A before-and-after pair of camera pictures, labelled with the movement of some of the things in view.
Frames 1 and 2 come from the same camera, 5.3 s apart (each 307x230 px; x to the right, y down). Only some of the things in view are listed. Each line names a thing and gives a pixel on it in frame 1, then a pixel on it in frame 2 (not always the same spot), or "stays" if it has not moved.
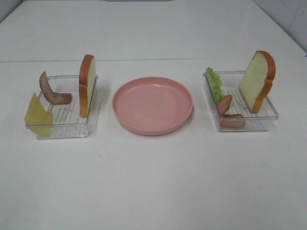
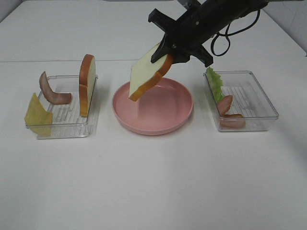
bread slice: (257, 79) → (145, 74)
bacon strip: (55, 98) stays
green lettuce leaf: (215, 83) stays
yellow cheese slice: (38, 120) stays
